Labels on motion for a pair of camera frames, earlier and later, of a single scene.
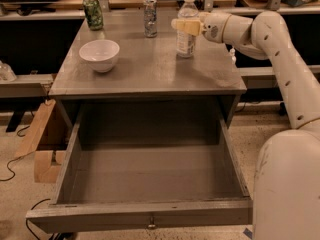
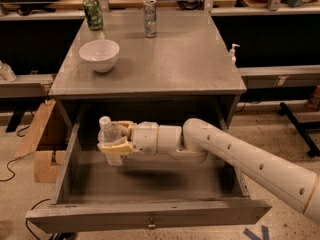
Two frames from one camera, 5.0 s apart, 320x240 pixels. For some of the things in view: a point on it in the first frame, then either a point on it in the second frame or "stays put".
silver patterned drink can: [150, 17] stays put
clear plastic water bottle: [185, 41] → [109, 134]
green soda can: [93, 13] stays put
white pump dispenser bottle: [233, 57] stays put
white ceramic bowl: [100, 54] stays put
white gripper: [213, 27] → [145, 137]
